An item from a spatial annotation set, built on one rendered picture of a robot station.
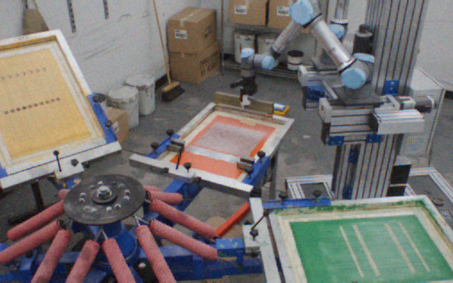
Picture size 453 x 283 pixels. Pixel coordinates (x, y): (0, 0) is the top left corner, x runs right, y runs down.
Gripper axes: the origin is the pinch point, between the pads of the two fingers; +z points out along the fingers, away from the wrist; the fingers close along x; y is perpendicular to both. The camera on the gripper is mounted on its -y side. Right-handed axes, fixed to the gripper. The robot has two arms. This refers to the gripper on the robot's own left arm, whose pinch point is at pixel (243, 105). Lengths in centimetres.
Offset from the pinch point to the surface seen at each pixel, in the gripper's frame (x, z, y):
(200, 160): -46.9, 14.0, -5.5
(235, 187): -72, 6, 26
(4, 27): 5, -24, -200
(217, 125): -7.4, 13.9, -14.2
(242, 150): -28.1, 14.1, 11.2
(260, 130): -1.4, 14.2, 12.3
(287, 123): 8.0, 10.8, 26.2
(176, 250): -118, 8, 21
